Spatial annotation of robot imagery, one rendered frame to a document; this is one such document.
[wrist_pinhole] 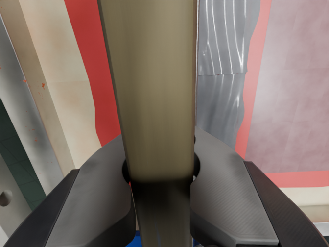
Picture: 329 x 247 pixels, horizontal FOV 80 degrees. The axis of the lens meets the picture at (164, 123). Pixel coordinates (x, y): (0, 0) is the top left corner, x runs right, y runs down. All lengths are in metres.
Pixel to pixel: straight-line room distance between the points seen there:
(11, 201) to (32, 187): 1.68
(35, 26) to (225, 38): 0.21
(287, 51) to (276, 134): 0.12
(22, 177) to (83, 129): 1.70
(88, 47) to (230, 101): 0.19
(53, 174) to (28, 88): 0.13
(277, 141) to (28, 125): 0.34
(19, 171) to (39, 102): 1.70
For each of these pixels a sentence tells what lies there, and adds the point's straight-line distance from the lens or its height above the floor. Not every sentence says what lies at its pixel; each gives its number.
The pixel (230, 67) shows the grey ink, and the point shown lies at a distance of 0.26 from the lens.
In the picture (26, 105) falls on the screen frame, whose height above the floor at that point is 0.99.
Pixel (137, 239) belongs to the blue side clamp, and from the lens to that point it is 0.39.
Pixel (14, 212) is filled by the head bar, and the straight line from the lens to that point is 0.37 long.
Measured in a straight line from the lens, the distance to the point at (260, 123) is 0.32.
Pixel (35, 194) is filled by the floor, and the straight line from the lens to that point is 2.09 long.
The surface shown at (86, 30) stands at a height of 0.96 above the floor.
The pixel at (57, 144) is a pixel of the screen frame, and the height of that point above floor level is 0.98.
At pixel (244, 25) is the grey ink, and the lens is 0.26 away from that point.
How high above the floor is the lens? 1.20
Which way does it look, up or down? 62 degrees down
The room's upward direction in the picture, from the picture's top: 179 degrees clockwise
